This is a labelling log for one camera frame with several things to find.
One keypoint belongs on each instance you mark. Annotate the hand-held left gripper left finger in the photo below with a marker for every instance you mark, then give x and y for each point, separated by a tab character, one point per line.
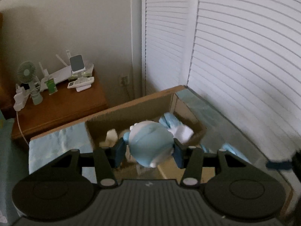
120	154

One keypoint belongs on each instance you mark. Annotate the teal bed sheet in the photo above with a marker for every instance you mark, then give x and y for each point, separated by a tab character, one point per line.
9	169

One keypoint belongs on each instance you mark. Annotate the brown cardboard box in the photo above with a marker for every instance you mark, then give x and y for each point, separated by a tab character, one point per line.
105	122

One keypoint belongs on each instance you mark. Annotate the wooden nightstand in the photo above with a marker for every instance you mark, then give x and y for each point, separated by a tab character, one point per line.
65	108

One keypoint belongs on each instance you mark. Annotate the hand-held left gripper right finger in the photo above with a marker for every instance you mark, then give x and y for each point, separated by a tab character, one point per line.
178	155

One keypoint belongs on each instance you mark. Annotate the green bottle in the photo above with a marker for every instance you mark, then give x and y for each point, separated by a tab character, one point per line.
52	86

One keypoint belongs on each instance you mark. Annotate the white router with antennas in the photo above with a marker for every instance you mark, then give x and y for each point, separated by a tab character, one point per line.
61	75

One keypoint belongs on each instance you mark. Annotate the white louvered door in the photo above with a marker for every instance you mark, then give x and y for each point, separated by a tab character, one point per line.
164	40
247	63

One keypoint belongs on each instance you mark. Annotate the white power strip with plugs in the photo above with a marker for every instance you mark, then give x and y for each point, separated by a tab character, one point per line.
20	97

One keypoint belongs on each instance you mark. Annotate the white cloth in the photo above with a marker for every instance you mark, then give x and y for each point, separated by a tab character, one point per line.
183	133

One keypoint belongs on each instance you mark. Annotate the wall socket with plug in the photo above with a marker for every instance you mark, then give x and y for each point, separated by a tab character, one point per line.
124	80

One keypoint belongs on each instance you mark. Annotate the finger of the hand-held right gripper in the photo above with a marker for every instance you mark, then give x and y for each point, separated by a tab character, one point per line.
277	165

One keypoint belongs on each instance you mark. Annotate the white remote control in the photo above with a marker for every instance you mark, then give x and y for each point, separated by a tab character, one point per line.
80	82

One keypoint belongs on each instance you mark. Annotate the blue and white plush toy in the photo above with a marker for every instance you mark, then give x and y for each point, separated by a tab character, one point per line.
150	143

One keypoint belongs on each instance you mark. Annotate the small green desk fan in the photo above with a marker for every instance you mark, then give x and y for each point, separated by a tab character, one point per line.
26	71

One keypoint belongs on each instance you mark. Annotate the pale green cup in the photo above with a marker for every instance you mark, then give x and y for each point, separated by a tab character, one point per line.
36	98

